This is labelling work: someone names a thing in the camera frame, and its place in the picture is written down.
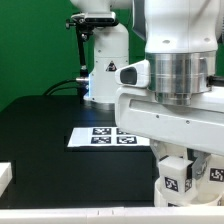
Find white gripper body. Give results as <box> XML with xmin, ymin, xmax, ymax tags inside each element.
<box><xmin>115</xmin><ymin>86</ymin><xmax>224</xmax><ymax>156</ymax></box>

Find white marker sheet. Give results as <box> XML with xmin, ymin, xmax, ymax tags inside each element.
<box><xmin>68</xmin><ymin>127</ymin><xmax>150</xmax><ymax>147</ymax></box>

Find camera on black stand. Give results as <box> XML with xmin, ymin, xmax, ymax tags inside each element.
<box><xmin>65</xmin><ymin>11</ymin><xmax>120</xmax><ymax>85</ymax></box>

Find white front fence bar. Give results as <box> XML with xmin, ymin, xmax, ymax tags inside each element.
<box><xmin>0</xmin><ymin>207</ymin><xmax>224</xmax><ymax>224</ymax></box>

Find white left fence bar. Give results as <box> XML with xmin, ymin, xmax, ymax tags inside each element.
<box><xmin>0</xmin><ymin>162</ymin><xmax>12</xmax><ymax>197</ymax></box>

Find white fence bar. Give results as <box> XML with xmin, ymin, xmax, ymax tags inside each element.
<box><xmin>0</xmin><ymin>207</ymin><xmax>224</xmax><ymax>224</ymax></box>
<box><xmin>0</xmin><ymin>162</ymin><xmax>12</xmax><ymax>197</ymax></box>

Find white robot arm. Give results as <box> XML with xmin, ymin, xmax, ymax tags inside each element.
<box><xmin>114</xmin><ymin>0</ymin><xmax>224</xmax><ymax>178</ymax></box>

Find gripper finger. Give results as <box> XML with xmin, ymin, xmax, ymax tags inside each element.
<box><xmin>192</xmin><ymin>150</ymin><xmax>209</xmax><ymax>180</ymax></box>
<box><xmin>150</xmin><ymin>139</ymin><xmax>160</xmax><ymax>163</ymax></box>

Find black cables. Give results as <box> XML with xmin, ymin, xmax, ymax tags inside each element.
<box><xmin>43</xmin><ymin>79</ymin><xmax>86</xmax><ymax>97</ymax></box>

